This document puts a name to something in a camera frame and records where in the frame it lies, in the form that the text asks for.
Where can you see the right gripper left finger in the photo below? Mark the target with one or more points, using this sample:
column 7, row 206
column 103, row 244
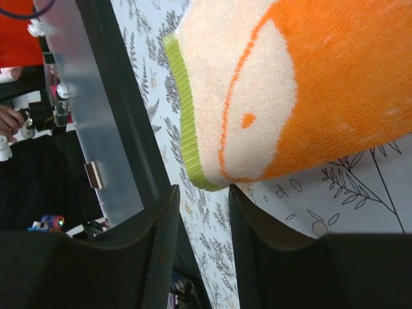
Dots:
column 128, row 266

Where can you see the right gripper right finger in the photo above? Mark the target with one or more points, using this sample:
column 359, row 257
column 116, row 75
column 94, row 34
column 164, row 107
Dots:
column 278, row 267

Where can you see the orange patterned towel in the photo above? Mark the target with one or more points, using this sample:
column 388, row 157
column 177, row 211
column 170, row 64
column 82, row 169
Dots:
column 268, row 88

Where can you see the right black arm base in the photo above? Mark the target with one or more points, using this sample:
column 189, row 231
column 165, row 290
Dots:
column 40, row 118

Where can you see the floral patterned table mat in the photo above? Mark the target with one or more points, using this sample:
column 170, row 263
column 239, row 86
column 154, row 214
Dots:
column 366, row 192

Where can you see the aluminium frame rail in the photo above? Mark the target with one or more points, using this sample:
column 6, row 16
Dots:
column 106, row 106

